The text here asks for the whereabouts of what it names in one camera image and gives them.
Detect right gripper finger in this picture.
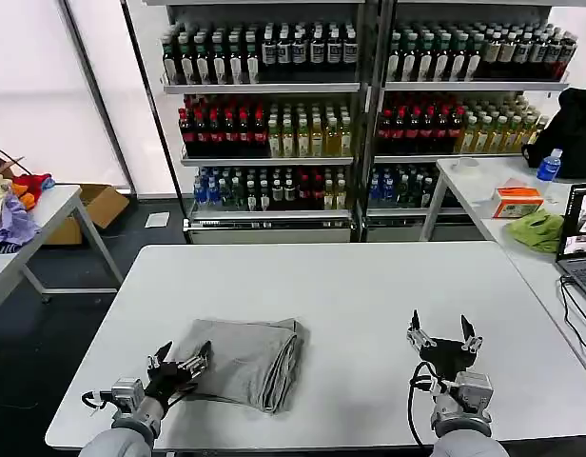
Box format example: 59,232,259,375
405,309,435,354
459,313,485,355

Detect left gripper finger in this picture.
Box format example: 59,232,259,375
177,339,214,380
146,340,174,372

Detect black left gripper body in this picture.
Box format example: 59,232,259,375
143,359,200,421

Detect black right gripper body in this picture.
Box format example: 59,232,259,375
418,336,478,383

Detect grey printed t-shirt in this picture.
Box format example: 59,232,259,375
170,317,310,416

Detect green cloth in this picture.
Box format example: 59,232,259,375
505,209,566,255

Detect orange tissue box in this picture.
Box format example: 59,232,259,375
491,186,545,220

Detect black laptop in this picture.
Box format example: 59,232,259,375
555,182,586,307

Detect white desk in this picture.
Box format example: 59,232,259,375
419,156,586,382

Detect brown cardboard box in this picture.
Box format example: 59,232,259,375
44,183,131,247

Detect white side table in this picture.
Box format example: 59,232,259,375
0,184,126,325

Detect blue-label water bottle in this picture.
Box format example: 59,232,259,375
536,148,564,183

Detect purple cloth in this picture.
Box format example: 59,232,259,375
0,189,42,253

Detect red cloth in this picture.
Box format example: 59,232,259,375
10,171,54,211

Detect shelf with bottles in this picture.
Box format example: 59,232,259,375
121,0,370,245
363,0,579,242

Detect black backpack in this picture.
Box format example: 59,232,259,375
520,87,586,180

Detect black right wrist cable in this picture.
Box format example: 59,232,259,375
406,360,442,451

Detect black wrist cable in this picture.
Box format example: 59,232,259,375
80,389,114,411
406,360,442,451

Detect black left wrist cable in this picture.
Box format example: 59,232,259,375
80,389,114,411

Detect black laptop cable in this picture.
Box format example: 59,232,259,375
558,274,586,368

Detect dark window frame post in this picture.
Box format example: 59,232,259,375
59,0,137,192

